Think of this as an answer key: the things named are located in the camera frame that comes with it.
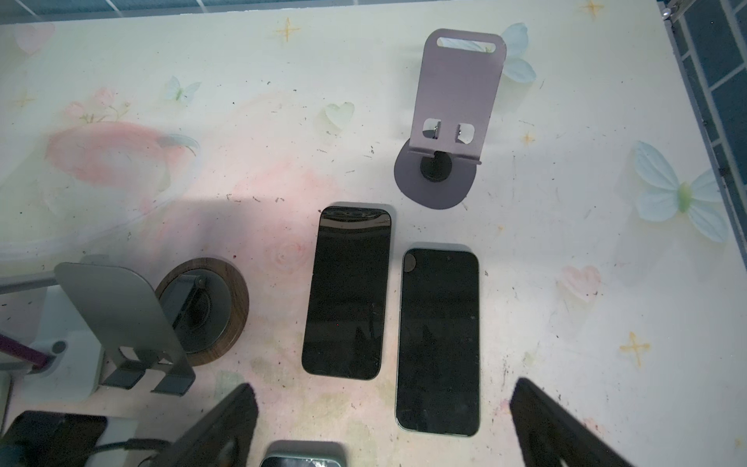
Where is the black phone cracked screen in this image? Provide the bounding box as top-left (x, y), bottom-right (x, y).
top-left (302, 205), bottom-right (392, 381)

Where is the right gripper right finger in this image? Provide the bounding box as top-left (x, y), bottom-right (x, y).
top-left (510, 377), bottom-right (630, 467)

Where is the right aluminium corner post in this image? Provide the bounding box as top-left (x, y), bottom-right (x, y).
top-left (658, 0), bottom-right (746, 256)

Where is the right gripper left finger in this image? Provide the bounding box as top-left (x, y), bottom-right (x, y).
top-left (151, 383), bottom-right (259, 467)

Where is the white stand back middle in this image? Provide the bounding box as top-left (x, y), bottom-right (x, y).
top-left (1, 272), bottom-right (104, 404)

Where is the dark round phone stand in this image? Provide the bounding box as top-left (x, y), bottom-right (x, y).
top-left (54, 258), bottom-right (250, 396)

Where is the black phone pink edge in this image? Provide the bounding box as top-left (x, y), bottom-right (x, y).
top-left (0, 335), bottom-right (50, 370)

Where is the black phone teal edge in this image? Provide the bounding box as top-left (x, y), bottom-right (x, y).
top-left (396, 248), bottom-right (480, 437)

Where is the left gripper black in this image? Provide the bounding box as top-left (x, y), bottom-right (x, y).
top-left (1, 411), bottom-right (169, 466)

